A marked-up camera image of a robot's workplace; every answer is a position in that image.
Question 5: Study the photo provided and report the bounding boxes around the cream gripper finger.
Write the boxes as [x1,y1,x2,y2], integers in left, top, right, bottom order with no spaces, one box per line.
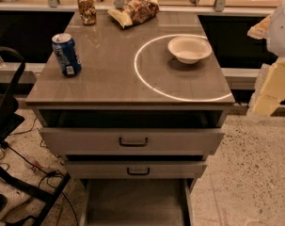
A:
[252,57,285,116]
[247,15,271,40]

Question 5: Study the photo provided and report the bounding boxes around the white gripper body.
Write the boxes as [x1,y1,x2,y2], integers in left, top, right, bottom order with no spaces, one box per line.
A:
[267,0,285,57]

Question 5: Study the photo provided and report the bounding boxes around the blue pepsi can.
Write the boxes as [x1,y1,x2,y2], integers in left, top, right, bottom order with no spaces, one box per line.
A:
[52,33,82,77]

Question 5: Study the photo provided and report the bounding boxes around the grey drawer cabinet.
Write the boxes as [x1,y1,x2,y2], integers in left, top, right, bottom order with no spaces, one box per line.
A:
[24,10,236,226]

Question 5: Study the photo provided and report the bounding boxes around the brown patterned can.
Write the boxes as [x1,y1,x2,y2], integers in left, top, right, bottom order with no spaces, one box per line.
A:
[77,0,96,25]

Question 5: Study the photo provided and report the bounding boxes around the grey bottom drawer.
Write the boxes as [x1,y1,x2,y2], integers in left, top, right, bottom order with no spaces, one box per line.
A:
[80,179,194,226]

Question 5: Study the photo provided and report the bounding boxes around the grey drawer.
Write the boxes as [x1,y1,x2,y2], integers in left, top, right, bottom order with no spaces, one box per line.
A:
[66,156,207,179]
[40,109,225,158]
[80,179,194,226]

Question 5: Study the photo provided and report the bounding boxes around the grey top drawer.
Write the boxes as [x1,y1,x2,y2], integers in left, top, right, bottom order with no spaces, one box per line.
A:
[40,109,225,158]

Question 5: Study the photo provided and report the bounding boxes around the grey middle drawer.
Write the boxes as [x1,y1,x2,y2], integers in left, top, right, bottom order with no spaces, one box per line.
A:
[66,156,207,179]

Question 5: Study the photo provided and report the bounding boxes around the white paper bowl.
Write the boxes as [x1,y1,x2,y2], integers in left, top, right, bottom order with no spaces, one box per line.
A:
[167,36,212,64]

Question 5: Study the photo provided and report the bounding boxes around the brown chip bag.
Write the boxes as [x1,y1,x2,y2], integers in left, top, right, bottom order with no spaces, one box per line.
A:
[108,0,159,28]

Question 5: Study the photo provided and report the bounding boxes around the black top drawer handle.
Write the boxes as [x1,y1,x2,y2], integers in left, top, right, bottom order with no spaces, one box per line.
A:
[119,137,149,147]

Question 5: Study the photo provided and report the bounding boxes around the black drawer handle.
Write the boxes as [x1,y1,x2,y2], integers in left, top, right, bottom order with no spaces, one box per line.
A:
[119,137,149,147]
[127,168,150,176]

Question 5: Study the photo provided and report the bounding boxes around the black middle drawer handle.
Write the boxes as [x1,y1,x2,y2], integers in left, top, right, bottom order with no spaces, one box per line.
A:
[127,168,150,176]

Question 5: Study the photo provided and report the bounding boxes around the black chair frame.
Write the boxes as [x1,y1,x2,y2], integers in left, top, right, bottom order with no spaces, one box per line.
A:
[0,45,71,226]

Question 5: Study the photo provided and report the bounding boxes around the black floor cable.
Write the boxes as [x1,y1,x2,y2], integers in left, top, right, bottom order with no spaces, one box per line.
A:
[0,116,80,226]

